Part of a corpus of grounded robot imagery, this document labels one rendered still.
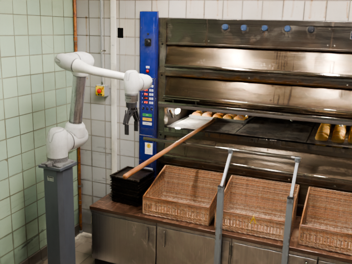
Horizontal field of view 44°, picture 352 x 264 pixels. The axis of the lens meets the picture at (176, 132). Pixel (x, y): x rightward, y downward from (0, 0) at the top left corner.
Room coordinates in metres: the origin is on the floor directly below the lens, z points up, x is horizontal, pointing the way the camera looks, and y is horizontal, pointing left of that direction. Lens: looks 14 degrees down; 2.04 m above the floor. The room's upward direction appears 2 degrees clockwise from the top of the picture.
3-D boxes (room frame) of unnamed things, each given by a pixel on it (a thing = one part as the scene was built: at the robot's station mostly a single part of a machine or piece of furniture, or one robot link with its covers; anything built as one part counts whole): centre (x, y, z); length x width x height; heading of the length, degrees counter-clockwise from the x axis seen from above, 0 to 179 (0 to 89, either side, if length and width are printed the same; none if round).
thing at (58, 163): (3.15, 0.90, 1.03); 0.22 x 0.18 x 0.06; 156
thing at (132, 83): (2.93, 0.30, 1.67); 0.13 x 0.11 x 0.16; 154
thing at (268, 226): (3.12, -0.64, 0.72); 0.56 x 0.49 x 0.28; 69
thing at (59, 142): (3.18, 0.89, 1.17); 0.18 x 0.16 x 0.22; 154
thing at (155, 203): (3.34, -0.09, 0.72); 0.56 x 0.49 x 0.28; 70
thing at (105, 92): (3.89, 0.67, 1.46); 0.10 x 0.07 x 0.10; 68
